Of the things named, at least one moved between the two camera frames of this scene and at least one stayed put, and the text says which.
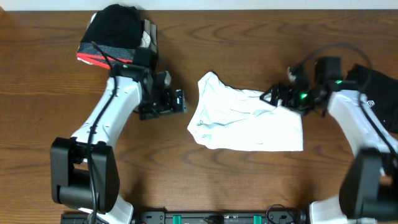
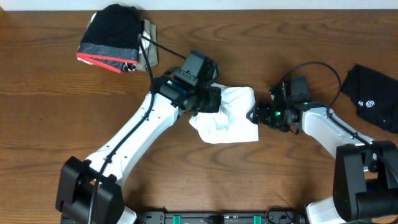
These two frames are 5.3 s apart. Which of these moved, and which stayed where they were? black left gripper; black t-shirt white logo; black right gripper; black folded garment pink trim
Moved: black left gripper; black right gripper
Stayed: black t-shirt white logo; black folded garment pink trim
